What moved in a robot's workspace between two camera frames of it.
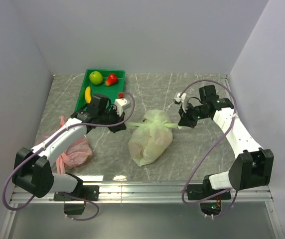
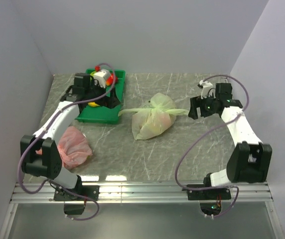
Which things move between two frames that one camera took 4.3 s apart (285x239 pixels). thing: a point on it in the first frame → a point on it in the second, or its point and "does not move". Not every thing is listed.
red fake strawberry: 111,79 does not move
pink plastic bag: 77,154 does not move
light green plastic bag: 150,138 → 155,117
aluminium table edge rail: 152,193 does not move
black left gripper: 117,119 → 109,101
